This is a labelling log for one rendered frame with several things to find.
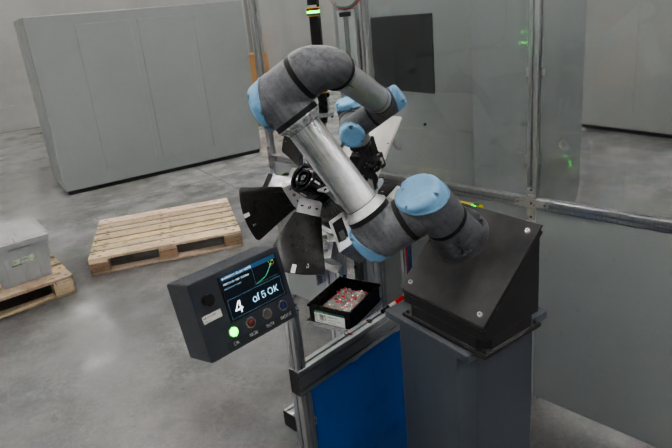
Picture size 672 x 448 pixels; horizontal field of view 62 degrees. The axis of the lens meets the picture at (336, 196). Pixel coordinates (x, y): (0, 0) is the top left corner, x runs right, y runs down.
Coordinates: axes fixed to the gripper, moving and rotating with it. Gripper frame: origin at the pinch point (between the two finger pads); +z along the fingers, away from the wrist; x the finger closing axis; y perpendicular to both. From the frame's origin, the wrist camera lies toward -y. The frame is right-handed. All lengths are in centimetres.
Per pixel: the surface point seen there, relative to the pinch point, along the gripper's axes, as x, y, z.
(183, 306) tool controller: -13, -77, -25
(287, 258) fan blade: 25.7, -25.1, 15.2
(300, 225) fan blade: 27.4, -13.5, 9.3
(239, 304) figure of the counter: -19, -67, -19
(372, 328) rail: -15.8, -31.2, 26.1
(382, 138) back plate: 27.7, 39.9, 3.8
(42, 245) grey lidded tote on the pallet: 303, -49, 71
